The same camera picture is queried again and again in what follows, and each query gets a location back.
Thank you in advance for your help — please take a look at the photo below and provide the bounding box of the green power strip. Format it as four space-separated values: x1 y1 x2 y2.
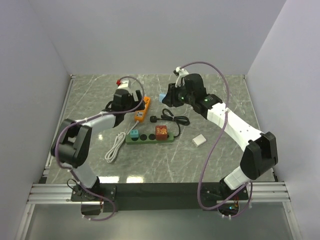
125 132 175 145

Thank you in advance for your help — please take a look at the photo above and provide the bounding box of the red cube socket adapter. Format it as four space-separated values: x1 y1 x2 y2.
155 125 168 141

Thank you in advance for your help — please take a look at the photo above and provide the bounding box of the white charger plug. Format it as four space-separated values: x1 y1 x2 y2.
192 134 207 147

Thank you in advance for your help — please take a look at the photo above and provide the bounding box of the black base beam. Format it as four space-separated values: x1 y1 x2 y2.
75 181 249 213

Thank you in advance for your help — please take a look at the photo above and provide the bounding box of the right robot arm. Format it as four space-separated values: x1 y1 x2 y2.
162 70 278 200

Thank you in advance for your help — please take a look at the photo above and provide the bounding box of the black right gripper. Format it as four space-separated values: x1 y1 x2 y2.
161 82 195 108

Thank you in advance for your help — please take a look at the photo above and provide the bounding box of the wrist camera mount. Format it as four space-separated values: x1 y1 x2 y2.
173 66 189 88
116 78 132 91

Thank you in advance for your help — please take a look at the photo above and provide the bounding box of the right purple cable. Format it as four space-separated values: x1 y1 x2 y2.
181 61 253 218

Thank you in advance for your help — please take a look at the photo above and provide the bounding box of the light blue charger plug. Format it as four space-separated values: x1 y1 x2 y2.
158 93 166 103

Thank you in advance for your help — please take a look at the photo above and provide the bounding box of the aluminium frame rail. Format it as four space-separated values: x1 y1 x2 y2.
27 182 290 204

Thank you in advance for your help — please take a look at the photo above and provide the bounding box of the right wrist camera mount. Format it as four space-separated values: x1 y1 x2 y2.
173 66 189 88

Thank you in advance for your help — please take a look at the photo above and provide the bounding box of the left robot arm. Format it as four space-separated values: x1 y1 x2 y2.
50 89 144 201

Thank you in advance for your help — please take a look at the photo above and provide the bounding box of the white power cable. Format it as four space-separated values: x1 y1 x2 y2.
104 121 141 164

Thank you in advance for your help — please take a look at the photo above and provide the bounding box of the black power cable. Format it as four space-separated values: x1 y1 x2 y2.
159 108 191 138

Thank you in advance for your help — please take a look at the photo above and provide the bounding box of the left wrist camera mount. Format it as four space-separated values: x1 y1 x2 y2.
116 78 132 91

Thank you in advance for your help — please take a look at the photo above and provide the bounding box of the teal plug in strip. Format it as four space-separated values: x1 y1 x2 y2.
129 129 140 139

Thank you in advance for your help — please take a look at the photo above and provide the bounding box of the orange power strip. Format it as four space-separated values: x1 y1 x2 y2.
134 96 151 123

